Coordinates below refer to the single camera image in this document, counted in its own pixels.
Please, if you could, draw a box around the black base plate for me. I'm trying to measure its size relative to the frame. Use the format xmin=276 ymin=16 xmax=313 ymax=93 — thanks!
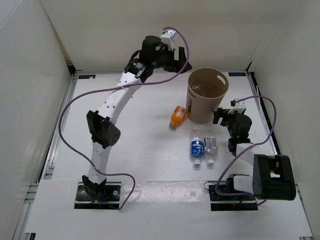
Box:
xmin=203 ymin=181 xmax=258 ymax=212
xmin=73 ymin=182 xmax=121 ymax=210

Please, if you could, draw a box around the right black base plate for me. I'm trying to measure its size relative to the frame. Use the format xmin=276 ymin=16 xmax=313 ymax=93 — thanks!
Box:
xmin=203 ymin=181 xmax=258 ymax=212

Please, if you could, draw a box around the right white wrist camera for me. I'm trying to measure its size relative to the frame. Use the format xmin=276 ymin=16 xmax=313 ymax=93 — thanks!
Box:
xmin=228 ymin=98 xmax=247 ymax=115

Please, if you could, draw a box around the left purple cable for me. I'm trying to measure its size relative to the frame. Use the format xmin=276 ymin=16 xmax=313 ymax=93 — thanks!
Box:
xmin=58 ymin=26 xmax=191 ymax=210

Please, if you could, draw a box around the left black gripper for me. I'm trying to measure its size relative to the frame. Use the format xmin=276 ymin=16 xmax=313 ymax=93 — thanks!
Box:
xmin=152 ymin=45 xmax=192 ymax=75

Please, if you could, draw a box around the purple cable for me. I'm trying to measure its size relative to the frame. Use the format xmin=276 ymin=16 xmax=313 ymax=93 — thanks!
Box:
xmin=58 ymin=26 xmax=191 ymax=210
xmin=214 ymin=95 xmax=279 ymax=207

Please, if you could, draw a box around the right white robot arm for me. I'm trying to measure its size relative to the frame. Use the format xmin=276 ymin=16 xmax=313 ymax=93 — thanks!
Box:
xmin=212 ymin=107 xmax=297 ymax=201

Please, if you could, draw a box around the brown cylindrical bin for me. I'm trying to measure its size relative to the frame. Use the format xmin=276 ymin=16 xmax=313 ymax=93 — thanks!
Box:
xmin=186 ymin=67 xmax=229 ymax=124

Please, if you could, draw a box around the blue label plastic bottle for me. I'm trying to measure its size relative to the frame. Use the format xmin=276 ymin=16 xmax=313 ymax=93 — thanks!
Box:
xmin=190 ymin=125 xmax=205 ymax=168

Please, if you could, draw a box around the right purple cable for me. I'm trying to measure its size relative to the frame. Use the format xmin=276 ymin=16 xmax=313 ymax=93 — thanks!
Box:
xmin=214 ymin=95 xmax=279 ymax=207

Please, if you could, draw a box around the small clear labelled bottle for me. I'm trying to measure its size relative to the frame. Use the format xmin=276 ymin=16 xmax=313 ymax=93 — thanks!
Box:
xmin=204 ymin=131 xmax=218 ymax=167

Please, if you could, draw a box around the orange plastic bottle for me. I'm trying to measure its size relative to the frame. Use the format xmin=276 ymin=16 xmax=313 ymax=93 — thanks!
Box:
xmin=169 ymin=106 xmax=187 ymax=130

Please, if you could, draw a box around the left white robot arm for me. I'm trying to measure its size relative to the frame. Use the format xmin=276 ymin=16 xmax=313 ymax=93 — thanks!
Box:
xmin=82 ymin=29 xmax=192 ymax=200

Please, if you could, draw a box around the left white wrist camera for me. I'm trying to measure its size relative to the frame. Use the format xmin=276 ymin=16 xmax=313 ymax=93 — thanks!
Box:
xmin=160 ymin=28 xmax=177 ymax=51

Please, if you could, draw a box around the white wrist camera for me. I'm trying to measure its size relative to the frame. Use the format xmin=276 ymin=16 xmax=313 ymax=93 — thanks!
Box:
xmin=228 ymin=98 xmax=247 ymax=115
xmin=160 ymin=28 xmax=177 ymax=51

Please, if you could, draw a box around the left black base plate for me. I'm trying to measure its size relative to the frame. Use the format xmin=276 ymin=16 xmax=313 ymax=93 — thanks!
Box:
xmin=73 ymin=182 xmax=121 ymax=210

